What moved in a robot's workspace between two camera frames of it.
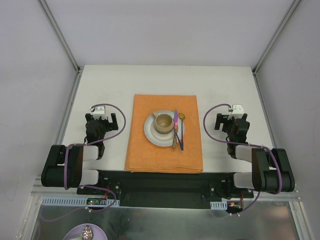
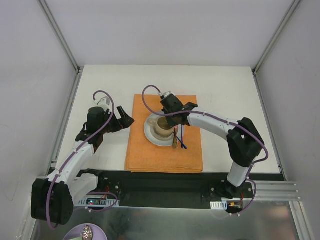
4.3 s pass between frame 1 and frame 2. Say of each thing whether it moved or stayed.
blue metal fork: moved
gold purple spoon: stayed
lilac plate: stayed
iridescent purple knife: stayed
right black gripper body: moved
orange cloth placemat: stayed
